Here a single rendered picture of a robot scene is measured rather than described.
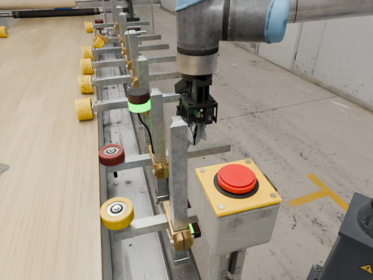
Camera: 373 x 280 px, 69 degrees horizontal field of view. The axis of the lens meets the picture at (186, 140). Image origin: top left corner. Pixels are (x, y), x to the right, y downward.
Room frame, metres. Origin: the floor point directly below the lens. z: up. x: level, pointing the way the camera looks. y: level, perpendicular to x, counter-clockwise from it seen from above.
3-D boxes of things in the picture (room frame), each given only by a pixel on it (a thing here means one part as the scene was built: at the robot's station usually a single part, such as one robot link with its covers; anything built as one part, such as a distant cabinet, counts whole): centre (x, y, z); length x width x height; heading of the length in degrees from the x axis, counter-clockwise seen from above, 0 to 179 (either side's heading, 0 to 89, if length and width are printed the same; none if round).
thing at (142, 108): (0.69, 0.13, 1.08); 0.06 x 0.06 x 0.02
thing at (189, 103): (0.59, -0.03, 1.14); 0.09 x 0.08 x 0.12; 16
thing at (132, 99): (0.69, 0.13, 1.10); 0.06 x 0.06 x 0.02
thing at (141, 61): (0.95, 0.16, 0.89); 0.04 x 0.04 x 0.48; 16
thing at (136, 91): (0.69, 0.13, 1.01); 0.06 x 0.06 x 0.22; 16
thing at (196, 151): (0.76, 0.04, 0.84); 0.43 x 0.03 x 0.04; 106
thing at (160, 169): (0.73, 0.10, 0.85); 0.14 x 0.06 x 0.05; 16
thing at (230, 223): (0.22, -0.05, 1.18); 0.07 x 0.07 x 0.08; 16
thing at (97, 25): (2.43, 0.56, 0.95); 0.50 x 0.04 x 0.04; 106
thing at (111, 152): (0.70, 0.24, 0.85); 0.08 x 0.08 x 0.11
